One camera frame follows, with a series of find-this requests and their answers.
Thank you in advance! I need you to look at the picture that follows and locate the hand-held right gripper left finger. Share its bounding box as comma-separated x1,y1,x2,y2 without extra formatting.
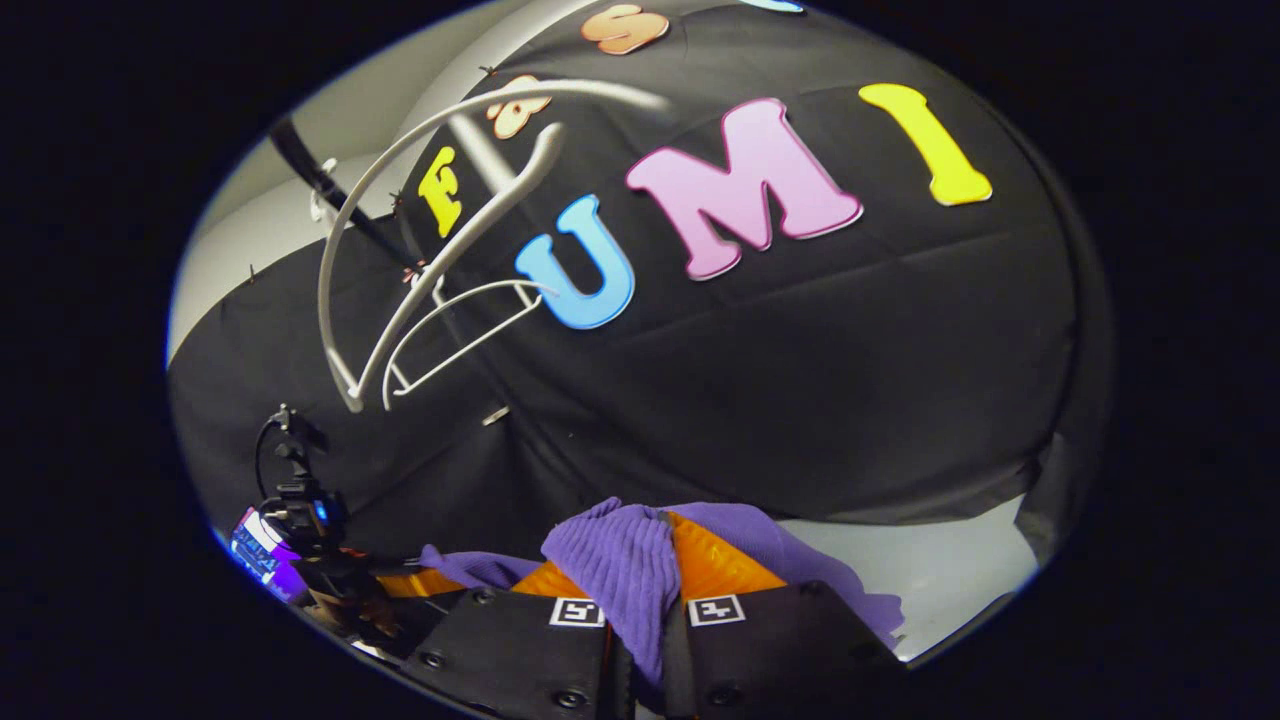
400,560,633,720

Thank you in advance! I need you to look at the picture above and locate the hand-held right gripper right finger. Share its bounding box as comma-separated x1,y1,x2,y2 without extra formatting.
660,510,911,720

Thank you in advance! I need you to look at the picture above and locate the purple knit cardigan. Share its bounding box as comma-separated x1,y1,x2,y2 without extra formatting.
418,497,906,691

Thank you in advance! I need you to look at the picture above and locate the white plastic clothes hanger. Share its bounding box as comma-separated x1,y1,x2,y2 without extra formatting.
382,278,548,412
318,78,673,414

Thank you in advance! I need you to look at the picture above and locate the black clothes rail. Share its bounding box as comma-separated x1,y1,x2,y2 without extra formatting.
268,118,426,271

